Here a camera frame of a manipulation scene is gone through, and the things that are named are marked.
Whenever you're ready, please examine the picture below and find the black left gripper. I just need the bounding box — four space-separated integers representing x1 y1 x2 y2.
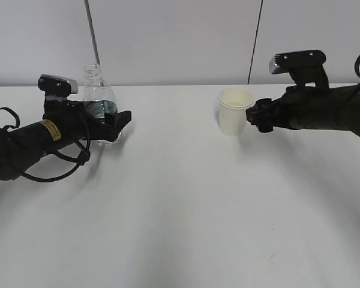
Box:
42 95 131 149

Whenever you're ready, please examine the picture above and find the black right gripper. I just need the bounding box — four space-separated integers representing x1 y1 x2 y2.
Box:
245 86 327 132

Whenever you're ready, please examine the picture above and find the white paper cup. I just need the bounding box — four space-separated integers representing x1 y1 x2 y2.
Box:
218 87 254 136

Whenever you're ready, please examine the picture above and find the clear water bottle green label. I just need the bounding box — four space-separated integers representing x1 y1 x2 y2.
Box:
83 63 122 148

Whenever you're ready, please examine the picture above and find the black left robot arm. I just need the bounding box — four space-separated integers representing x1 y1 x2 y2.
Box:
0 100 131 183

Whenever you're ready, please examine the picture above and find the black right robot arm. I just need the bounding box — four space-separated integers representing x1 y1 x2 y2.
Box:
246 83 360 137

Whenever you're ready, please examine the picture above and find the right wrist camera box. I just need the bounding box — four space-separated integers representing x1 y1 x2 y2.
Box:
269 50 329 89

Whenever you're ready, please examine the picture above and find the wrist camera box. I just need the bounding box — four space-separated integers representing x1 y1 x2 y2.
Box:
38 74 79 101
269 50 329 89

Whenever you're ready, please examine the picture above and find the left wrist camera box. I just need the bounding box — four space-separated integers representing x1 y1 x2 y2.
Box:
38 74 79 101

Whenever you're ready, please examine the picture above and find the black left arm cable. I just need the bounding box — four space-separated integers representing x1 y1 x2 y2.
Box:
0 106 92 183

